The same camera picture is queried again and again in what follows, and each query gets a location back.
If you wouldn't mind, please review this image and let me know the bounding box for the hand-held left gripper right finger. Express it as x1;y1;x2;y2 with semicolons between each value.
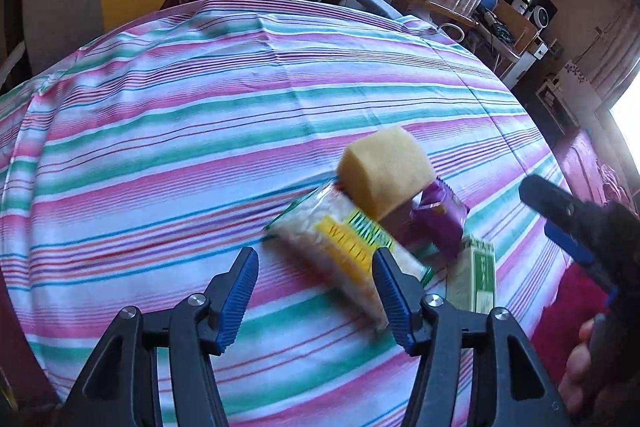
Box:
371;247;573;427

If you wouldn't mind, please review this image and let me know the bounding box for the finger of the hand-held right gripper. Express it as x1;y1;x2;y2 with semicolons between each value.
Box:
544;222;618;308
519;174;601;238

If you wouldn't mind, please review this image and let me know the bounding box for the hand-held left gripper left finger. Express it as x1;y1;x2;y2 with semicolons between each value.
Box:
62;247;261;427

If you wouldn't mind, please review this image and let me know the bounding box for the green-edged snack packet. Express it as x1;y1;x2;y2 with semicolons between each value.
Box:
264;179;435;333

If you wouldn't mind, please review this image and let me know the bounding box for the person's right hand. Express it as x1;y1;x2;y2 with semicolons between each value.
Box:
557;317;608;415

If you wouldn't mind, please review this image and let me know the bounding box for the red floral blanket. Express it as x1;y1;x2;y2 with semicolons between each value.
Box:
530;127;640;388

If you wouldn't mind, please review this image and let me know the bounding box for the purple snack packet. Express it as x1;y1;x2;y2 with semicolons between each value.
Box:
407;177;471;260

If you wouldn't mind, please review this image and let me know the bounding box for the pale green white packet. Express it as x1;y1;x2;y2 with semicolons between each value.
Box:
445;234;497;315

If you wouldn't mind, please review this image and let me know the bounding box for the white shelf unit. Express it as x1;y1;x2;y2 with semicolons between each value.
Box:
537;57;601;128

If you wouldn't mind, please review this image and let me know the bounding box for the small yellow sponge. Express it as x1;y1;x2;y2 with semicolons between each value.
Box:
336;126;435;220

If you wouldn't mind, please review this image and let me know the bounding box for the striped tablecloth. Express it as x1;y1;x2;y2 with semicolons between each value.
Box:
0;0;576;427

